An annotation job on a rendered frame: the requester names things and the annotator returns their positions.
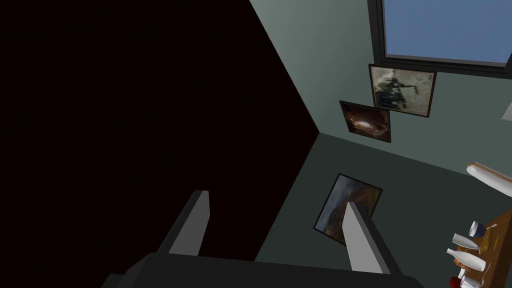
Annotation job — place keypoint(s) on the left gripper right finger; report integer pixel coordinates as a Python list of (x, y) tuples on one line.
[(362, 240)]

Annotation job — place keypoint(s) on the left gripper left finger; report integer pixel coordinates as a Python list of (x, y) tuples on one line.
[(188, 228)]

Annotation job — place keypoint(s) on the wooden table with dishes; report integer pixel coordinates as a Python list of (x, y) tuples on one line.
[(486, 252)]

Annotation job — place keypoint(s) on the black framed window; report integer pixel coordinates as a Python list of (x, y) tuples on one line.
[(444, 30)]

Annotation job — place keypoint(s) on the landscape wall picture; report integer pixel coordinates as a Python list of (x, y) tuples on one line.
[(340, 208)]

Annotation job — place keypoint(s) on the dark brown wall picture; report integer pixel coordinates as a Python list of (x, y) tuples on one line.
[(366, 122)]

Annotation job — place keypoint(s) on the white wall shelf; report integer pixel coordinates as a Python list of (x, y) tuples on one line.
[(490, 176)]

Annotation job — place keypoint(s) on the grey framed wall picture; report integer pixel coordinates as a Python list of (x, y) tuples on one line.
[(402, 92)]

